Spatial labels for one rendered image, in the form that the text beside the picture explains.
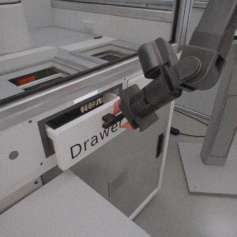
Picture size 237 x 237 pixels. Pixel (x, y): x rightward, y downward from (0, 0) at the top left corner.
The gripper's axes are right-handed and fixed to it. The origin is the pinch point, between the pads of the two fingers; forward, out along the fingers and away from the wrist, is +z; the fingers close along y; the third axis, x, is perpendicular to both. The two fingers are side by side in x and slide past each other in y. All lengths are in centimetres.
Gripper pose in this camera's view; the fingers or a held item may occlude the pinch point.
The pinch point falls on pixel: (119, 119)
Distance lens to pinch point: 56.5
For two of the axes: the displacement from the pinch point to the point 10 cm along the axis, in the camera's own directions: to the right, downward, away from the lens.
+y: -5.4, -8.4, 0.3
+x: -6.6, 4.1, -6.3
